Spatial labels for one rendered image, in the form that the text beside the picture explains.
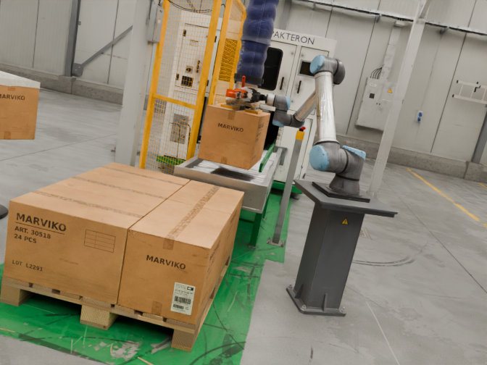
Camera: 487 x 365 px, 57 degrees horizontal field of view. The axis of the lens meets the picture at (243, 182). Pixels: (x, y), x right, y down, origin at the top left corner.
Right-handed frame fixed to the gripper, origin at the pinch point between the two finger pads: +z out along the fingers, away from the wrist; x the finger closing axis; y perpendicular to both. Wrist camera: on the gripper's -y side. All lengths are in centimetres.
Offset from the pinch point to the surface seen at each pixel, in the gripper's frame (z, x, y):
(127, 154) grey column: 100, -76, 59
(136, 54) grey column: 104, 13, 59
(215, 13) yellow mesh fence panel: 43, 59, 64
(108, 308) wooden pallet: 25, -110, -136
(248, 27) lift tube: 6, 48, 17
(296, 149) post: -49, -37, 45
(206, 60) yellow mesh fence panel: 43, 20, 64
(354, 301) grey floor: -110, -122, -32
